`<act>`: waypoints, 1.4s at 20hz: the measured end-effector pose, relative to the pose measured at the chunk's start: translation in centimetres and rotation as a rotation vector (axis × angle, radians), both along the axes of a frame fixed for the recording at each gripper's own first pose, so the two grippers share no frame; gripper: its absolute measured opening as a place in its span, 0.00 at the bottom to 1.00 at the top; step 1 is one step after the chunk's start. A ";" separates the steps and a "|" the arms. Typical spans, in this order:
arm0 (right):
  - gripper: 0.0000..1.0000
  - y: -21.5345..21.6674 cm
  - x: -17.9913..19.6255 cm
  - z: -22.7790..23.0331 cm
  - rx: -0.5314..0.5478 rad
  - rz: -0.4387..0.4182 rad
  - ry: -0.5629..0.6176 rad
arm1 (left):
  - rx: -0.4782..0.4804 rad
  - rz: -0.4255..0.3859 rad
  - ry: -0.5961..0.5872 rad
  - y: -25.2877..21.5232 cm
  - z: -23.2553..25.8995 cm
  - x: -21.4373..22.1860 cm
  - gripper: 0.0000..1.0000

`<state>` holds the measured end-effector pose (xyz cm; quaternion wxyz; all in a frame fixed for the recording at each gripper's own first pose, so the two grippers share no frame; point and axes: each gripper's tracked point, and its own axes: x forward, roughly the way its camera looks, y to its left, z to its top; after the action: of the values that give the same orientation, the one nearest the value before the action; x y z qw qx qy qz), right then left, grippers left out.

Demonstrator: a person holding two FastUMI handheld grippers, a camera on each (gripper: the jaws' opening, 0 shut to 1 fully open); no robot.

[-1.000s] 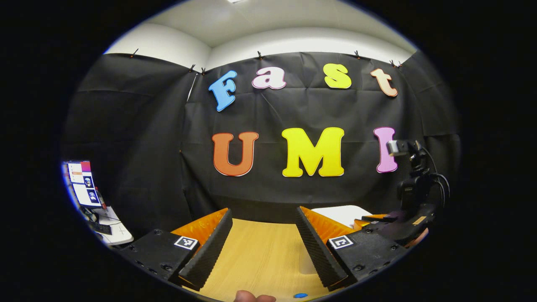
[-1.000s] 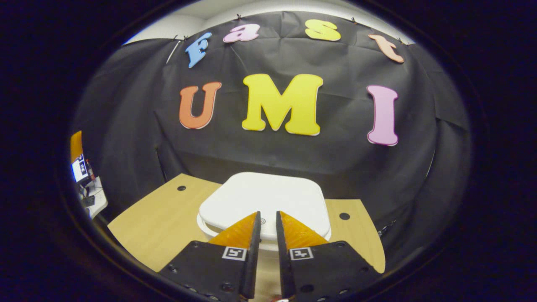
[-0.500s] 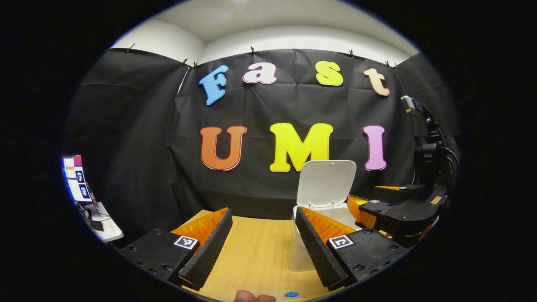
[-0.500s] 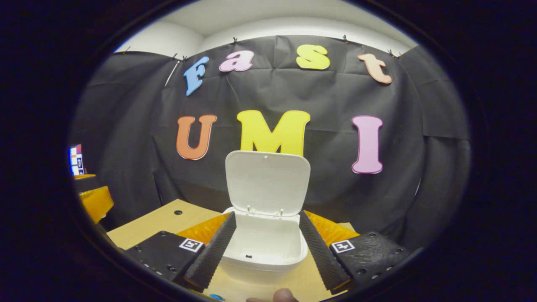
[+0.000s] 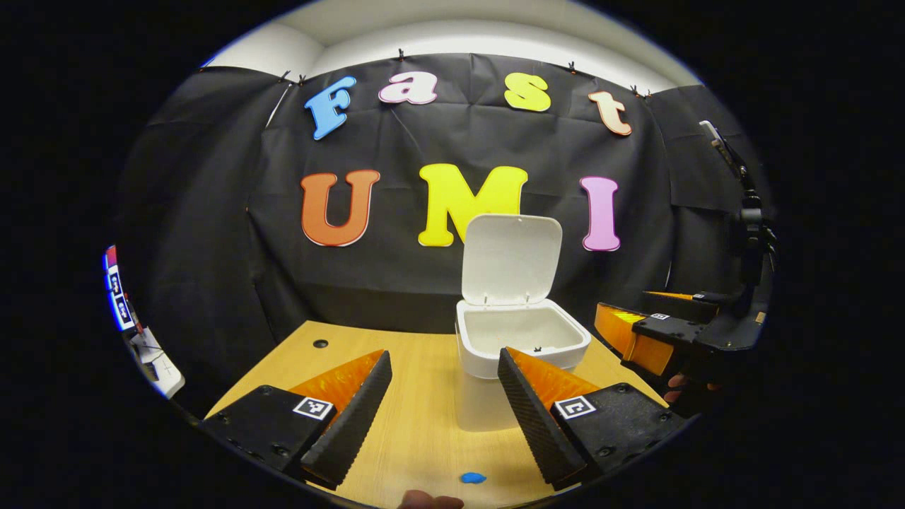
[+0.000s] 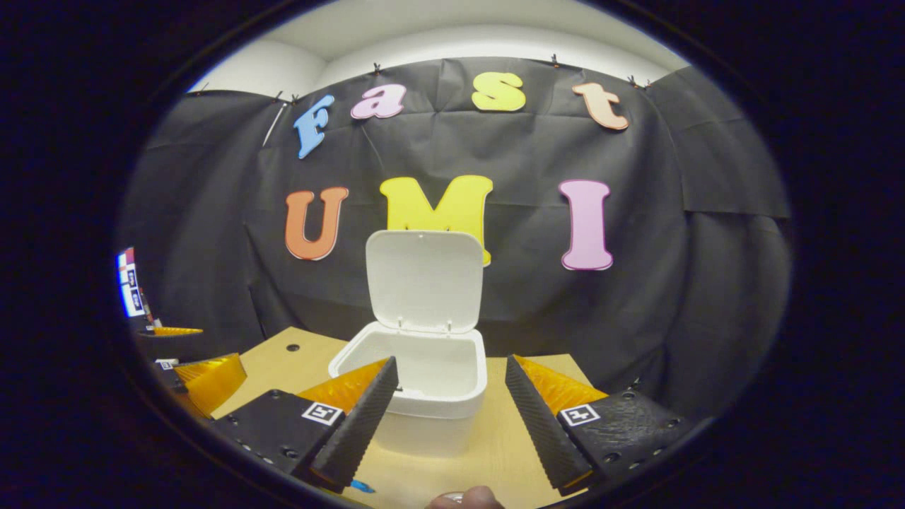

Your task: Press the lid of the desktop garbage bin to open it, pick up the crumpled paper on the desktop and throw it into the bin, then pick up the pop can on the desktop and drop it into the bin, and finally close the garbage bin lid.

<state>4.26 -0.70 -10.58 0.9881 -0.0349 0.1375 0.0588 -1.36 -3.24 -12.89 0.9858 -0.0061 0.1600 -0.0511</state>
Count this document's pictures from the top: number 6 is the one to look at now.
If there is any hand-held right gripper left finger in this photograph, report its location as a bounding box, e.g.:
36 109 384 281
209 356 399 494

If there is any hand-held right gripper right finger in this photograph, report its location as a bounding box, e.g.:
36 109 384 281
504 354 692 497

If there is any white desktop garbage bin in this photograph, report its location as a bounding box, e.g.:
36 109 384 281
328 230 489 458

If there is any wooden desktop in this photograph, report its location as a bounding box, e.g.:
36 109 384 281
211 327 609 509

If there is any computer monitor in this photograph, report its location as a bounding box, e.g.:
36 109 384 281
117 247 147 319

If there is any black backdrop cloth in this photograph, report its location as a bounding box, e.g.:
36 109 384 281
117 57 793 425

